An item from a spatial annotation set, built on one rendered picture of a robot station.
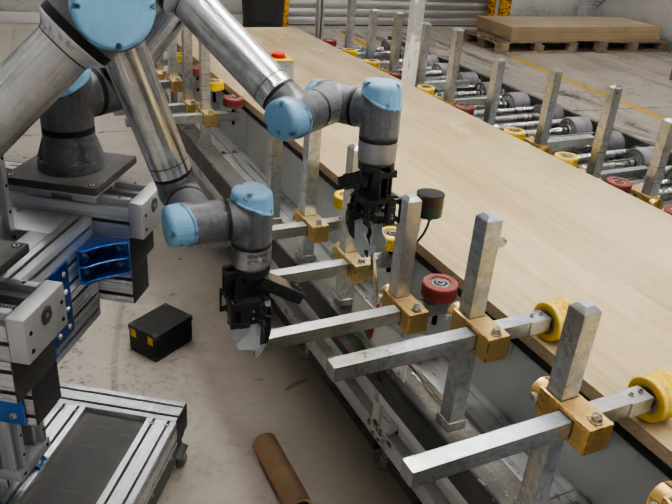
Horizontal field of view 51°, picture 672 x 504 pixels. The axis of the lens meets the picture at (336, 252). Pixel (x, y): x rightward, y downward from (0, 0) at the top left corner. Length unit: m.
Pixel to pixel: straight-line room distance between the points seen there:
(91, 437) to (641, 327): 1.50
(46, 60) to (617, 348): 1.13
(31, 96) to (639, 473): 1.19
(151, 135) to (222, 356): 1.66
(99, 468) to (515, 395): 1.14
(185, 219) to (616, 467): 0.92
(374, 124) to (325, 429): 1.43
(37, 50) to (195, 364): 1.87
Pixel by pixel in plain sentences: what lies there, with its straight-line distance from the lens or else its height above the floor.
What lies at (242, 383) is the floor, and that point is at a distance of 2.69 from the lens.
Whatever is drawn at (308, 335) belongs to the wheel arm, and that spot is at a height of 0.85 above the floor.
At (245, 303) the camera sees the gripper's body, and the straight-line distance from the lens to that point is 1.33.
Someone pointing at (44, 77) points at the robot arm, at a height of 1.40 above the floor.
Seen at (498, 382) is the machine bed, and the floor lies 0.68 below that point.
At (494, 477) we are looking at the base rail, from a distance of 1.43.
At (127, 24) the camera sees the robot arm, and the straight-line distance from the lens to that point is 1.07.
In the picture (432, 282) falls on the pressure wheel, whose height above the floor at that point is 0.90.
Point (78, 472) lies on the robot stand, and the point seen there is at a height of 0.21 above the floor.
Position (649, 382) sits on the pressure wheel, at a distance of 1.30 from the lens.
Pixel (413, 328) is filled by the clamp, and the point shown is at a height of 0.84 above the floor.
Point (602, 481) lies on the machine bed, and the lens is 1.52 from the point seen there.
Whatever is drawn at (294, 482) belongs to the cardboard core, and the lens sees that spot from 2.22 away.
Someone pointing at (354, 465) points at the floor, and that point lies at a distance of 2.40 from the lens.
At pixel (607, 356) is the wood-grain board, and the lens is 1.47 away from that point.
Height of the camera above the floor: 1.67
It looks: 27 degrees down
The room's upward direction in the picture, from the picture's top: 5 degrees clockwise
